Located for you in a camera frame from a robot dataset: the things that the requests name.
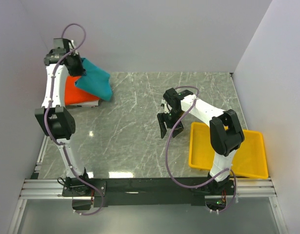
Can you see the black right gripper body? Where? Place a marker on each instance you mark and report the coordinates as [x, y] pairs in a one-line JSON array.
[[174, 117]]

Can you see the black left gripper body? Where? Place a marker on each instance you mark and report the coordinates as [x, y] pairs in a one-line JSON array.
[[75, 58]]

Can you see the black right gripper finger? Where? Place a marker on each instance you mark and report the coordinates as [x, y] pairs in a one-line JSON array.
[[162, 124], [177, 130]]

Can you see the teal t shirt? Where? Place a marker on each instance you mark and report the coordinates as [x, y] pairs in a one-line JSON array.
[[95, 81]]

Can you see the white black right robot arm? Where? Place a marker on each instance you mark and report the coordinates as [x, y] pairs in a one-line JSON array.
[[226, 133]]

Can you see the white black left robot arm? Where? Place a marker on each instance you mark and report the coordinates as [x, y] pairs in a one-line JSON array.
[[56, 122]]

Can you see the folded orange t shirt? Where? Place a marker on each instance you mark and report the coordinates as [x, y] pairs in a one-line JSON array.
[[74, 94]]

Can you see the folded white t shirt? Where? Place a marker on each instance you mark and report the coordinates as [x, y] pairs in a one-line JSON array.
[[90, 104]]

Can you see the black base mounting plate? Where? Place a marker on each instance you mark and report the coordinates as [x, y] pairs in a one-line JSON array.
[[141, 191]]

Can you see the yellow plastic tray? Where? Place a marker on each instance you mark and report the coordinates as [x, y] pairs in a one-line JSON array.
[[249, 160]]

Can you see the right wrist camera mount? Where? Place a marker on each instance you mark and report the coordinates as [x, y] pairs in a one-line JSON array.
[[184, 93]]

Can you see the aluminium frame rail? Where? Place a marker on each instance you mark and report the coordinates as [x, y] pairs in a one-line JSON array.
[[51, 189]]

